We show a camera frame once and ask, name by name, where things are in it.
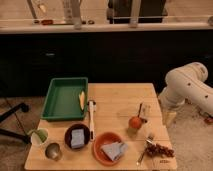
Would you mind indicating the small brown stick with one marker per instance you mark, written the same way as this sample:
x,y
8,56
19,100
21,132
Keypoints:
x,y
140,108

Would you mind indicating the blue sponge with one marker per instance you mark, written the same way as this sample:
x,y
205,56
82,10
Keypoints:
x,y
77,140

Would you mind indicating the black office chair base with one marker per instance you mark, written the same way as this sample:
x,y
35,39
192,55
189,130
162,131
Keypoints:
x,y
11,126

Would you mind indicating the small metal cup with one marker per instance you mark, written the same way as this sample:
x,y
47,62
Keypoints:
x,y
53,151

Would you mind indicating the orange bowl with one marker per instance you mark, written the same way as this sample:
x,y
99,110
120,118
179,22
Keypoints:
x,y
102,139

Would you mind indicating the green plastic tray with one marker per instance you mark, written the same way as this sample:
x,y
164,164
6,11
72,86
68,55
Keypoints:
x,y
62,101

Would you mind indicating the dark brown bowl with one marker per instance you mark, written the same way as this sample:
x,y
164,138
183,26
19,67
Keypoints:
x,y
68,136

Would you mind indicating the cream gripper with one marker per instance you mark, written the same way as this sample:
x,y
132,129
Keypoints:
x,y
168,116

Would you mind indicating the bunch of red grapes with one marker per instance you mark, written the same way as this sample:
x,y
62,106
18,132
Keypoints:
x,y
159,150

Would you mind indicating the metal fork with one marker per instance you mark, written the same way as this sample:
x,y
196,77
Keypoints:
x,y
148,142

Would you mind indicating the yellow banana piece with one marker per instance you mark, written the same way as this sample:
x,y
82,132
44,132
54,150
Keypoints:
x,y
82,99

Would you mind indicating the blue-grey towel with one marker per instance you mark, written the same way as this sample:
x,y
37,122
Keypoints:
x,y
114,150

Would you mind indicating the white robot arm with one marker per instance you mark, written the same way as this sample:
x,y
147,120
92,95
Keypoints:
x,y
185,83

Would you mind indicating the green and white cup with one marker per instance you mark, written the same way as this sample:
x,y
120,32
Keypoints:
x,y
38,137

